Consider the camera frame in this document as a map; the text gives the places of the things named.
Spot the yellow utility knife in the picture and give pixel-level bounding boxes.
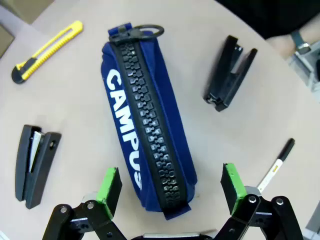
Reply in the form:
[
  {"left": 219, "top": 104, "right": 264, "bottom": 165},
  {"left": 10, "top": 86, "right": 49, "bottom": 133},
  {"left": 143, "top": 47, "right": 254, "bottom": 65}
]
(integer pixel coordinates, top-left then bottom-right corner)
[{"left": 10, "top": 20, "right": 84, "bottom": 85}]

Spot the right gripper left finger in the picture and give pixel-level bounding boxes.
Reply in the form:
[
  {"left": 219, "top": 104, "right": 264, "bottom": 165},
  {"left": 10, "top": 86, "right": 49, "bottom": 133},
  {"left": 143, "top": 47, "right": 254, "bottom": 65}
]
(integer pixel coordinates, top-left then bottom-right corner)
[{"left": 42, "top": 166, "right": 126, "bottom": 240}]

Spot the black and white pen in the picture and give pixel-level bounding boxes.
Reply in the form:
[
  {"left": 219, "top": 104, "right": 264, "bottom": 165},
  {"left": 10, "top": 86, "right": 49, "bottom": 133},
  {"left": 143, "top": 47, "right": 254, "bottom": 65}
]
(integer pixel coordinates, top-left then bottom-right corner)
[{"left": 256, "top": 138, "right": 296, "bottom": 193}]

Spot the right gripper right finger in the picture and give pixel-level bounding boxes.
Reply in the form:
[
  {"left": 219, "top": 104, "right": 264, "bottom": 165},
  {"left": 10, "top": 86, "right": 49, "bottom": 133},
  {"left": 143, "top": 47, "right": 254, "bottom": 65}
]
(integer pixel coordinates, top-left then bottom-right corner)
[{"left": 214, "top": 162, "right": 305, "bottom": 240}]

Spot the blue CAMPUS pencil case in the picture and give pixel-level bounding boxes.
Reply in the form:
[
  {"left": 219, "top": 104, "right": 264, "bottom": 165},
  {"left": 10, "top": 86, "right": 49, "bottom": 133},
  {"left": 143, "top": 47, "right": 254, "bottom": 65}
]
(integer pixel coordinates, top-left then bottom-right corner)
[{"left": 101, "top": 22, "right": 198, "bottom": 221}]

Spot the person in black cardigan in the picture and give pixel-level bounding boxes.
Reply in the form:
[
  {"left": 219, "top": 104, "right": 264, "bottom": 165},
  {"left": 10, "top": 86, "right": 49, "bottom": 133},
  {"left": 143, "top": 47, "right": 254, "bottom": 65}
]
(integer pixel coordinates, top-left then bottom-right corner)
[{"left": 216, "top": 0, "right": 320, "bottom": 41}]

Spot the person's left hand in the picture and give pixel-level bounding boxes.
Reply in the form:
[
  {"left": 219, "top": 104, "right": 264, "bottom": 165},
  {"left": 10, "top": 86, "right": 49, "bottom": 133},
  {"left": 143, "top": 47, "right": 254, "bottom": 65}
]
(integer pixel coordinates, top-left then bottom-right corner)
[{"left": 266, "top": 33, "right": 298, "bottom": 60}]

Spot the person's left forearm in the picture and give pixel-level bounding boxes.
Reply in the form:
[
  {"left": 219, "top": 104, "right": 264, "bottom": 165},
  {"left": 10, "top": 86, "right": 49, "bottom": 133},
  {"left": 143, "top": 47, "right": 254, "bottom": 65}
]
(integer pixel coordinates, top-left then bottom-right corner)
[{"left": 299, "top": 15, "right": 320, "bottom": 50}]

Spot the black stapler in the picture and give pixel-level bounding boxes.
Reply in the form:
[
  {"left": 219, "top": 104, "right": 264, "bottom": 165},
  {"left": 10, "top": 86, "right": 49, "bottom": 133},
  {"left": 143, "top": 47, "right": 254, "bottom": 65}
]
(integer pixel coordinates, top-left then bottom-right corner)
[
  {"left": 14, "top": 124, "right": 62, "bottom": 210},
  {"left": 202, "top": 35, "right": 258, "bottom": 113}
]

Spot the dark wrist watch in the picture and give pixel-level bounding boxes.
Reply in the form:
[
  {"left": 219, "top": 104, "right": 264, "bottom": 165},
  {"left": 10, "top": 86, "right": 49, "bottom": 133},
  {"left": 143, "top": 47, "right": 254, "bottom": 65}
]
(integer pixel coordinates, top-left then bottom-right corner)
[{"left": 290, "top": 29, "right": 312, "bottom": 55}]

